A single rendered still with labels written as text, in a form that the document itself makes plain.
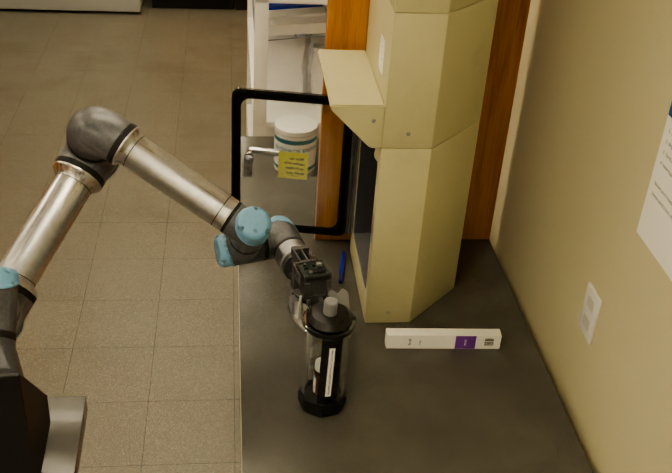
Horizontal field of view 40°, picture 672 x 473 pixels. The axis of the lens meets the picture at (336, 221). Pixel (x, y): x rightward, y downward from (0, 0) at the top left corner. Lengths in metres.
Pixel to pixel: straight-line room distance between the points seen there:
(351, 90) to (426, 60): 0.19
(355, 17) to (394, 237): 0.54
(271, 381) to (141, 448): 1.26
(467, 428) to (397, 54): 0.79
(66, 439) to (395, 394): 0.69
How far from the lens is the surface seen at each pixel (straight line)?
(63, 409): 2.02
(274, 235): 2.04
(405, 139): 1.97
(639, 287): 1.79
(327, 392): 1.92
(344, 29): 2.25
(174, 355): 3.59
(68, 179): 2.04
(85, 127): 1.96
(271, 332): 2.18
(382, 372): 2.09
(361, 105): 1.93
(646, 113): 1.77
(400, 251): 2.12
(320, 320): 1.82
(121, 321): 3.78
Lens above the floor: 2.29
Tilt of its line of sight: 31 degrees down
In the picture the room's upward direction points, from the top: 4 degrees clockwise
